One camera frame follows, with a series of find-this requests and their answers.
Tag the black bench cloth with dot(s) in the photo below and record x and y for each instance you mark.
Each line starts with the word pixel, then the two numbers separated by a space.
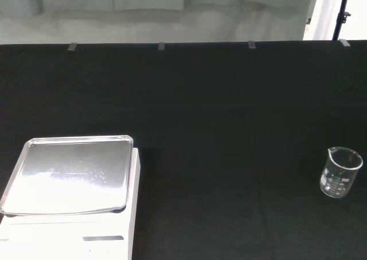
pixel 200 128

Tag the grey cloth clip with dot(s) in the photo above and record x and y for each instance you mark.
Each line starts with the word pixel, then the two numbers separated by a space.
pixel 161 46
pixel 72 46
pixel 251 45
pixel 344 42

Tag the pale background board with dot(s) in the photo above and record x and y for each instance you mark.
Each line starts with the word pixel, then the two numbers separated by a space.
pixel 143 13

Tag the white electronic balance steel pan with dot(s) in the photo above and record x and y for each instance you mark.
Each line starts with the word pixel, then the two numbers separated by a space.
pixel 71 174

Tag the black tripod pole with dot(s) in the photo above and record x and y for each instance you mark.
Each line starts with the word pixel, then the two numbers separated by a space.
pixel 341 13

